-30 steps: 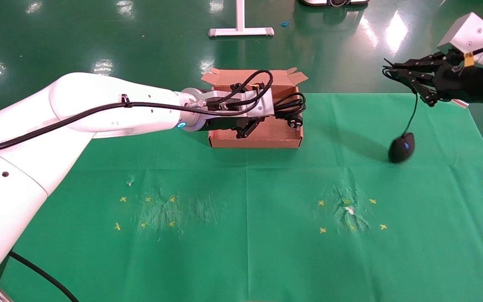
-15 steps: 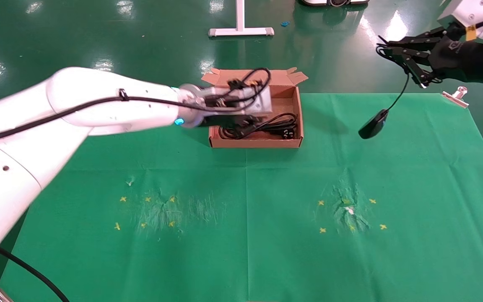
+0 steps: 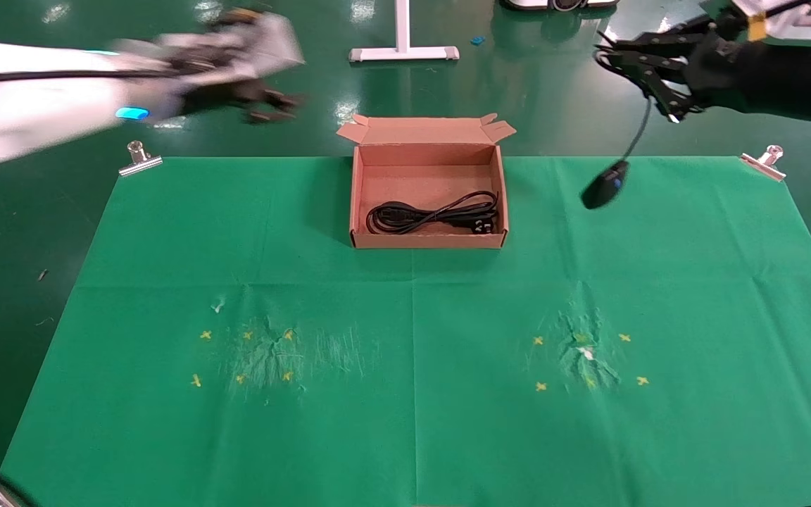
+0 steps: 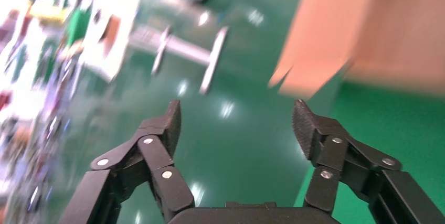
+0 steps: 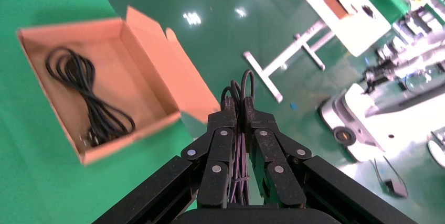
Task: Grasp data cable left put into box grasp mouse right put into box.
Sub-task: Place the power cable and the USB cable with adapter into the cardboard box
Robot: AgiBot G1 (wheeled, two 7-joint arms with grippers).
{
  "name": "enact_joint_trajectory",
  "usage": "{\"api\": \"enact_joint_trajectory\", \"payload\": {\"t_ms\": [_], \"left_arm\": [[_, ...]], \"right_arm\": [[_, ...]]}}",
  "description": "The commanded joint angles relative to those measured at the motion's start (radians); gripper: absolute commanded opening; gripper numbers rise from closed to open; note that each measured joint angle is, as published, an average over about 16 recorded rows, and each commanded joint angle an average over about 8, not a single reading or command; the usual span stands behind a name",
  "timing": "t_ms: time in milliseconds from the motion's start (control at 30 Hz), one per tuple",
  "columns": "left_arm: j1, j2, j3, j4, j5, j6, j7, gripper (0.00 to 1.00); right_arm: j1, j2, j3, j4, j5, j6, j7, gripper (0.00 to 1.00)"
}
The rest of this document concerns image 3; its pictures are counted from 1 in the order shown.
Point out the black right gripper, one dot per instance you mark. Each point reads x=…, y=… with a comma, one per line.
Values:
x=771, y=77

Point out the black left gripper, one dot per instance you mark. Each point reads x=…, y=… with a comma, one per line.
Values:
x=222, y=95

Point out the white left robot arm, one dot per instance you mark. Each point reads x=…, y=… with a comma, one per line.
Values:
x=11, y=120

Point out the open brown cardboard box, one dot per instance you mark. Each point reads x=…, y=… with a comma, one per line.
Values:
x=426, y=155

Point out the black and white device base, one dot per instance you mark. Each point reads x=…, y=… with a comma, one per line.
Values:
x=560, y=4

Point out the silver binder clip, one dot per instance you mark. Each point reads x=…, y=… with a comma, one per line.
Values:
x=139, y=163
x=1, y=497
x=764, y=165

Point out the white metal stand base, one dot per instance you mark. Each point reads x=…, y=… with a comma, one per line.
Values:
x=403, y=51

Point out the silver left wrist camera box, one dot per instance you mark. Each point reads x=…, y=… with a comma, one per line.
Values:
x=265, y=42

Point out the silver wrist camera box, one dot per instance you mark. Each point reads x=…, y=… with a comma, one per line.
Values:
x=800, y=24
x=265, y=42

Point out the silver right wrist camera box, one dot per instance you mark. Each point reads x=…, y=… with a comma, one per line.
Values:
x=800, y=24

